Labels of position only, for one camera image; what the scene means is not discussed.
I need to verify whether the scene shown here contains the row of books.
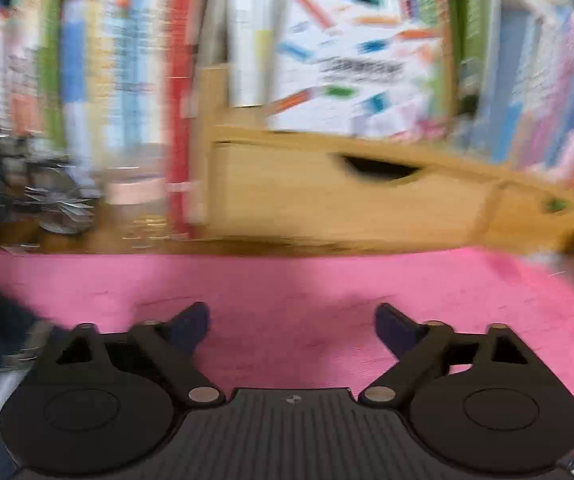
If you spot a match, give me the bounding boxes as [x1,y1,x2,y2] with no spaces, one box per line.
[0,0,574,186]

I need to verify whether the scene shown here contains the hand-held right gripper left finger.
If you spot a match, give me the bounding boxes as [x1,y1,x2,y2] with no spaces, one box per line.
[56,301,225,407]

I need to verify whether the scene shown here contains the pink round container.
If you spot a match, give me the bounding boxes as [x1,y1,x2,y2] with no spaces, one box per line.
[104,165,168,206]

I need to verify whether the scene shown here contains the wooden drawer organizer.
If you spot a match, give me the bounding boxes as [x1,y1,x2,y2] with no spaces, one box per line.
[189,65,574,256]

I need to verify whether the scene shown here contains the white book with coloured strips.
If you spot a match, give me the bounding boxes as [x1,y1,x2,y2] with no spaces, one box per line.
[267,0,453,141]

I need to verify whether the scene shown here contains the pink blanket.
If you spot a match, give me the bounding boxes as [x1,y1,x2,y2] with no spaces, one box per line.
[0,245,574,453]

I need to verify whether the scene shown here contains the small bicycle model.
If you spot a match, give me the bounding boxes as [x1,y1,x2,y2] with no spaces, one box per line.
[0,130,98,236]

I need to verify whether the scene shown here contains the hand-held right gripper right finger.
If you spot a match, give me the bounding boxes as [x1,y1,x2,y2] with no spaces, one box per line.
[359,303,530,407]

